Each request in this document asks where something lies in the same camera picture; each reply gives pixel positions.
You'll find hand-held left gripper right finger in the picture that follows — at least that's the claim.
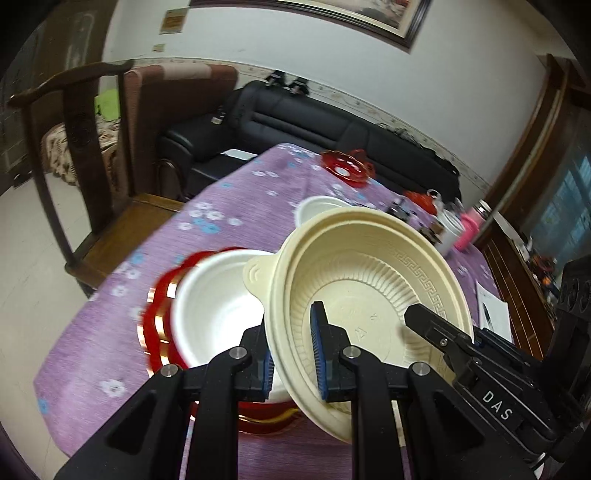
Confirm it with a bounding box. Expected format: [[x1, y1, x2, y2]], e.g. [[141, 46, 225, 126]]
[[310, 301, 541, 480]]

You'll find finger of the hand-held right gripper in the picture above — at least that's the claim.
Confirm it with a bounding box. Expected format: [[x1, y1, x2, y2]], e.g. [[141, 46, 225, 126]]
[[404, 304, 477, 371]]

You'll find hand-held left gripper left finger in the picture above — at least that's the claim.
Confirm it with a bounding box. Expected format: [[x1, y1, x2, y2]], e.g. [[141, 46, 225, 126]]
[[54, 325, 278, 480]]

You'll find red plate gold print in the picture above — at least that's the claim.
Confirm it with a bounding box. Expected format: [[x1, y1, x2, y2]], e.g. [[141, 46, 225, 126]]
[[143, 251, 301, 435]]

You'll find beige plastic bowl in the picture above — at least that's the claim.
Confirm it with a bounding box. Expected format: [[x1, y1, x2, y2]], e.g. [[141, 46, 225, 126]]
[[243, 207, 476, 445]]

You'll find white disposable bowl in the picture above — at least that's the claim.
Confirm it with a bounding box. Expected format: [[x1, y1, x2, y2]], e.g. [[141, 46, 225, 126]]
[[170, 249, 278, 402], [295, 196, 354, 227]]

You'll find red plate gold rim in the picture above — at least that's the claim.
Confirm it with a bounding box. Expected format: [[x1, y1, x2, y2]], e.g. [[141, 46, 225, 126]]
[[139, 249, 305, 435]]

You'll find white paper stack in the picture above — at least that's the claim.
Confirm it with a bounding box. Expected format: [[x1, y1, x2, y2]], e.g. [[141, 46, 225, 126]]
[[475, 280, 511, 342]]

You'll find white plastic jar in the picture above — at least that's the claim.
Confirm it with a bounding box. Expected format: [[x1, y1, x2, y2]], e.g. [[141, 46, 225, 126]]
[[436, 208, 465, 257]]

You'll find wooden sideboard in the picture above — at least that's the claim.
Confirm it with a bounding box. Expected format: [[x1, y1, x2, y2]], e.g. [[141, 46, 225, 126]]
[[480, 217, 568, 361]]

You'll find pink sleeved bottle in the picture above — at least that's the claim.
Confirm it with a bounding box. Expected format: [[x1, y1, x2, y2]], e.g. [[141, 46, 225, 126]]
[[455, 199, 492, 252]]

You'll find red container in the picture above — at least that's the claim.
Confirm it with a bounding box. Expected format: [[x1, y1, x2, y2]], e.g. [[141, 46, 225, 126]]
[[401, 189, 445, 215]]

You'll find purple floral tablecloth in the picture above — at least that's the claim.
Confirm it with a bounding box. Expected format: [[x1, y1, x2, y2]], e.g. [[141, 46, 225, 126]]
[[33, 142, 513, 480]]

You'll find window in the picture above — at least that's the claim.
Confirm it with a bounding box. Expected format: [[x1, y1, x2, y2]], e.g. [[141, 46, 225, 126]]
[[531, 152, 591, 264]]

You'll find red plate white label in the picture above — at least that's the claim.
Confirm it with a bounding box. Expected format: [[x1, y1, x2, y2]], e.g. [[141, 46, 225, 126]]
[[322, 148, 376, 188]]

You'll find dark wooden chair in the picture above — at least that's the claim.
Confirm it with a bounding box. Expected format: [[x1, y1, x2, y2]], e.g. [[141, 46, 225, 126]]
[[8, 59, 183, 298]]

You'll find black leather sofa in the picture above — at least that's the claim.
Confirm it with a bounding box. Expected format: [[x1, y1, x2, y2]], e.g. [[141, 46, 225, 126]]
[[159, 79, 462, 204]]

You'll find brown armchair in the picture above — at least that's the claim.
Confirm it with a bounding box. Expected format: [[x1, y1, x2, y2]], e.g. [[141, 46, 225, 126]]
[[121, 64, 238, 201]]

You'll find floral cushion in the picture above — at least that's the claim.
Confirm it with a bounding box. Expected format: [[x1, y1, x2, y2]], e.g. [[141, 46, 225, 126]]
[[41, 117, 122, 185]]

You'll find green cloth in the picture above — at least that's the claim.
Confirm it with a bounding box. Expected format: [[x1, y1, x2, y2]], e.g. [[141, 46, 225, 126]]
[[95, 90, 122, 121]]

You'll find framed horse painting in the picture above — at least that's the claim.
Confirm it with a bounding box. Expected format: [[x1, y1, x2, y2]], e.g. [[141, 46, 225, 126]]
[[188, 0, 432, 52]]

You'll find wooden door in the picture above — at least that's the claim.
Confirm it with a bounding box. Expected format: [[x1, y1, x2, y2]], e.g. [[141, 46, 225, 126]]
[[0, 0, 116, 185]]

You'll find wooden door frame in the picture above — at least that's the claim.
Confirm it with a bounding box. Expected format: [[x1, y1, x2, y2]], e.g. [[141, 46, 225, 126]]
[[475, 53, 591, 250]]

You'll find small wall plaque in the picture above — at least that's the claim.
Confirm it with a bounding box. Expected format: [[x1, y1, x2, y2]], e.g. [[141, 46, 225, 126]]
[[159, 8, 189, 35]]

